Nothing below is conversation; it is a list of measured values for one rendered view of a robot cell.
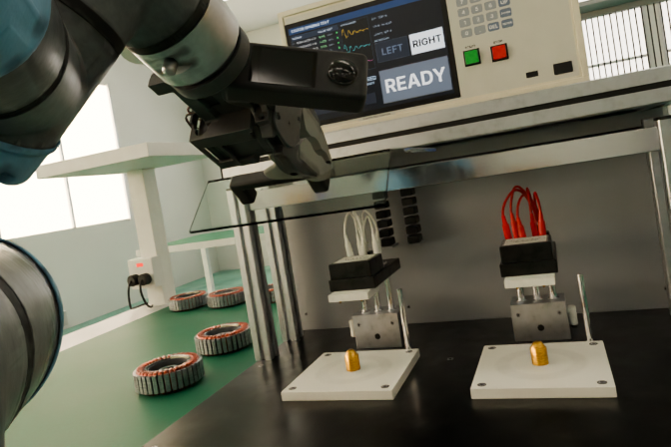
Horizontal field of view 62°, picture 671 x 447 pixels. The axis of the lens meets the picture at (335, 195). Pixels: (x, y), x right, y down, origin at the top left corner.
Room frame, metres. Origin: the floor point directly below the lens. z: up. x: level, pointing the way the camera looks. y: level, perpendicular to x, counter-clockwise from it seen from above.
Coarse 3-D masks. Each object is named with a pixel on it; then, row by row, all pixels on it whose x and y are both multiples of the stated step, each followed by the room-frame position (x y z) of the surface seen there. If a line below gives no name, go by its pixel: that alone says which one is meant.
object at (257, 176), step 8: (240, 176) 0.63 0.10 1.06; (248, 176) 0.63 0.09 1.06; (256, 176) 0.62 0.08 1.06; (264, 176) 0.62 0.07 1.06; (232, 184) 0.63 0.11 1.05; (240, 184) 0.62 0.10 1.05; (248, 184) 0.62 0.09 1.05; (256, 184) 0.62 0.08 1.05; (264, 184) 0.62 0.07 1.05; (272, 184) 0.61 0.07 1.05; (280, 184) 0.61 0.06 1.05; (312, 184) 0.60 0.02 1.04; (320, 184) 0.60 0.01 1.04; (328, 184) 0.61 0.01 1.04; (240, 192) 0.63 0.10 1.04; (248, 192) 0.63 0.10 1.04; (256, 192) 0.65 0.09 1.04; (320, 192) 0.61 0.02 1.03; (240, 200) 0.64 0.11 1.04; (248, 200) 0.64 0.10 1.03
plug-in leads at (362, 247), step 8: (352, 216) 0.91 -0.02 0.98; (344, 224) 0.89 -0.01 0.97; (360, 224) 0.88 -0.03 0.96; (376, 224) 0.90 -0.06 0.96; (344, 232) 0.89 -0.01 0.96; (360, 232) 0.93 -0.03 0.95; (376, 232) 0.90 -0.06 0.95; (344, 240) 0.89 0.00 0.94; (360, 240) 0.91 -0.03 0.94; (376, 240) 0.87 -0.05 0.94; (360, 248) 0.88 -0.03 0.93; (376, 248) 0.87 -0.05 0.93
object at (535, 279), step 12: (504, 240) 0.77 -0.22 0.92; (516, 240) 0.75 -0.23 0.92; (528, 240) 0.74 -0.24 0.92; (540, 240) 0.72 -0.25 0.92; (504, 252) 0.73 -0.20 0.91; (516, 252) 0.72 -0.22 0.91; (528, 252) 0.72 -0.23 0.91; (540, 252) 0.71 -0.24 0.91; (552, 252) 0.71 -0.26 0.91; (504, 264) 0.73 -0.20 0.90; (516, 264) 0.72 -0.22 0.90; (528, 264) 0.72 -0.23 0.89; (540, 264) 0.71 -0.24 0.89; (552, 264) 0.71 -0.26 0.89; (504, 276) 0.73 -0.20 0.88; (516, 276) 0.72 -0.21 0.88; (528, 276) 0.71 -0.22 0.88; (540, 276) 0.70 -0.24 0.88; (552, 276) 0.69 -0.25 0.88; (552, 288) 0.80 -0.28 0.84
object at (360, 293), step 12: (336, 264) 0.81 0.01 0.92; (348, 264) 0.80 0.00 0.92; (360, 264) 0.80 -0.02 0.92; (372, 264) 0.80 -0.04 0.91; (384, 264) 0.88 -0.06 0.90; (396, 264) 0.91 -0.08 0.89; (336, 276) 0.81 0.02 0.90; (348, 276) 0.81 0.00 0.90; (360, 276) 0.80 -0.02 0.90; (372, 276) 0.79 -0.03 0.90; (384, 276) 0.84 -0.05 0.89; (336, 288) 0.81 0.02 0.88; (348, 288) 0.81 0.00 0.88; (360, 288) 0.80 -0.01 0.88; (372, 288) 0.80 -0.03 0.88; (336, 300) 0.79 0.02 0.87; (348, 300) 0.78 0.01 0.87
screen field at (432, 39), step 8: (424, 32) 0.83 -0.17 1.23; (432, 32) 0.83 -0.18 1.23; (440, 32) 0.82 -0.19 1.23; (392, 40) 0.85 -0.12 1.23; (400, 40) 0.84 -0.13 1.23; (408, 40) 0.84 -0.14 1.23; (416, 40) 0.84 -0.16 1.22; (424, 40) 0.83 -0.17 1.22; (432, 40) 0.83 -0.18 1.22; (440, 40) 0.82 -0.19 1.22; (376, 48) 0.86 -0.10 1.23; (384, 48) 0.85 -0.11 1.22; (392, 48) 0.85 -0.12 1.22; (400, 48) 0.84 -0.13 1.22; (408, 48) 0.84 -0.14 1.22; (416, 48) 0.84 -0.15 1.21; (424, 48) 0.83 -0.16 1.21; (432, 48) 0.83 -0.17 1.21; (376, 56) 0.86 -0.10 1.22; (384, 56) 0.85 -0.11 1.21; (392, 56) 0.85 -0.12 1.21; (400, 56) 0.84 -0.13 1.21
